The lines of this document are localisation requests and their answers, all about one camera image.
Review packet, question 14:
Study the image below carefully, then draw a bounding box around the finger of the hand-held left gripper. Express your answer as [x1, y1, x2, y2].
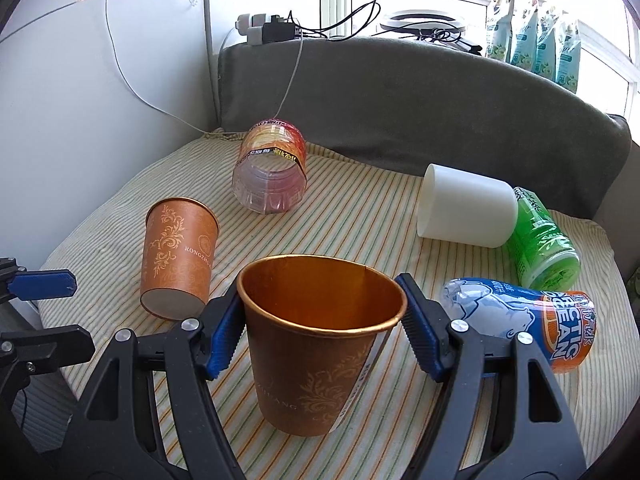
[0, 257, 79, 306]
[0, 325, 96, 401]

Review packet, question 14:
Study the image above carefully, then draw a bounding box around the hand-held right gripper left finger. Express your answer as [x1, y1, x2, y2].
[47, 289, 249, 480]

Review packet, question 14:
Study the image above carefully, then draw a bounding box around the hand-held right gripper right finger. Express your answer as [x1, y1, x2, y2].
[394, 273, 589, 480]

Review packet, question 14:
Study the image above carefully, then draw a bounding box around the orange patterned paper cup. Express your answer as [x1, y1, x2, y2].
[236, 255, 408, 437]
[139, 197, 221, 322]

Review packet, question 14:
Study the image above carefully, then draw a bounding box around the white plastic cup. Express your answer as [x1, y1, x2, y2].
[416, 163, 519, 249]

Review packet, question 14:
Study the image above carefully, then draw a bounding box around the blue orange Arctic Ocean bottle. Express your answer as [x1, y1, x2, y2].
[440, 277, 597, 375]

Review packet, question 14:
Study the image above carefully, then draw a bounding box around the striped cushion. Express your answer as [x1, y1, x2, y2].
[37, 130, 628, 480]

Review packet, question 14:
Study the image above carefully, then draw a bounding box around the green plastic bottle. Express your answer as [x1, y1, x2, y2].
[505, 186, 582, 291]

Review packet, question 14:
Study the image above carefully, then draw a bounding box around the white panel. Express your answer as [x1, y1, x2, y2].
[0, 0, 222, 306]

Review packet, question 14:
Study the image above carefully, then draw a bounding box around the pink clear plastic bottle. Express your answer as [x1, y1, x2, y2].
[232, 117, 307, 215]

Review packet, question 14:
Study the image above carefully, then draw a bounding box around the grey sofa backrest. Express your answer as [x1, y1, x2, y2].
[216, 37, 633, 221]

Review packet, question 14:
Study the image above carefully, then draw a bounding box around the white power strip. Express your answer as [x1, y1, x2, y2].
[235, 11, 281, 46]

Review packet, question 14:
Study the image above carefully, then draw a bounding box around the black power adapter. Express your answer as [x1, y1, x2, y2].
[262, 16, 302, 44]

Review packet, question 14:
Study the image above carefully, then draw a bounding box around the green and white packet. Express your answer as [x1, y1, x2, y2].
[554, 12, 582, 93]
[510, 0, 540, 68]
[486, 0, 517, 63]
[533, 4, 562, 78]

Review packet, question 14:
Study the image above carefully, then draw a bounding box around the white cable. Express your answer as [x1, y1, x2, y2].
[104, 0, 305, 137]

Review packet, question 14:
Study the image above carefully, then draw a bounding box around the white ring light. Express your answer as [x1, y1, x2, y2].
[380, 8, 488, 45]

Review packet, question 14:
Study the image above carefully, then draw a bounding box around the black cable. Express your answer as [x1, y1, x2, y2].
[294, 0, 483, 55]

